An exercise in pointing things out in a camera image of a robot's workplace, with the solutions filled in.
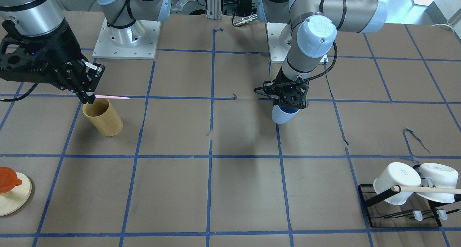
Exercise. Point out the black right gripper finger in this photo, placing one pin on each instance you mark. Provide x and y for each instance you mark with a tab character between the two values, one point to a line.
91	77

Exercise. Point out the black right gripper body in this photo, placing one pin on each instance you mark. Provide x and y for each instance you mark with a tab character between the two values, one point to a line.
59	44

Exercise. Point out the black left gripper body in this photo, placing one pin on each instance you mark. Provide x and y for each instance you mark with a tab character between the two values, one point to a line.
280	78

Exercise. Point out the light blue plastic cup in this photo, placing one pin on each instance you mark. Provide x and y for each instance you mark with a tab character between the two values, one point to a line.
282	114

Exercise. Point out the pink chopstick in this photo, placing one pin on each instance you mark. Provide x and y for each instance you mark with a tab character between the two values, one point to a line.
112	97

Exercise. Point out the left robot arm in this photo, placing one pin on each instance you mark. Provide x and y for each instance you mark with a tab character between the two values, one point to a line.
312	26

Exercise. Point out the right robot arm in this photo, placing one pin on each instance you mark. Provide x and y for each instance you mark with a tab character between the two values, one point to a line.
39	17

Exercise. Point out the bamboo wooden cup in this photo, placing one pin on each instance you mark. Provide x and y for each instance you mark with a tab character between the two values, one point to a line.
102	114

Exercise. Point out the orange cup on stand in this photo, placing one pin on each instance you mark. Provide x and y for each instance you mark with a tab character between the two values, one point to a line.
8	179

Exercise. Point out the white mug near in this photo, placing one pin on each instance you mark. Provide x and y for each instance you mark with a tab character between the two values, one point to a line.
396	173

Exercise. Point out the white mug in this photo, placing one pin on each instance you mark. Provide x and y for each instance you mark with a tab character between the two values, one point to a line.
396	173
440	176

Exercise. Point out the wooden rack dowel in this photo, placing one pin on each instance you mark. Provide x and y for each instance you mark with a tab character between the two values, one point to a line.
398	188

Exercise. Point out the white mug far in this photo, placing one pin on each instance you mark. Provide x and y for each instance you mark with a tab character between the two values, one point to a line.
440	176

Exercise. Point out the black wire mug rack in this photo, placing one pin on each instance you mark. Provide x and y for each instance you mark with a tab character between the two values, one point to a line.
403	209

